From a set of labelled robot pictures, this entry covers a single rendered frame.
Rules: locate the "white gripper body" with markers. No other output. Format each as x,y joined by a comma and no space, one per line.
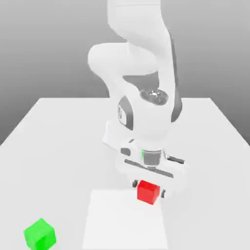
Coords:
175,176

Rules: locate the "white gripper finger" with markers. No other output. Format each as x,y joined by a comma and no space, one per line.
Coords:
163,193
134,183

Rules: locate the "small red cube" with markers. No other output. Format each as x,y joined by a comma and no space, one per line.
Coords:
146,193

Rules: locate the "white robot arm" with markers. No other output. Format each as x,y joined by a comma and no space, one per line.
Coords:
136,58

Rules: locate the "small green cube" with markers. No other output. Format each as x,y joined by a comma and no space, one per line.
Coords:
39,234

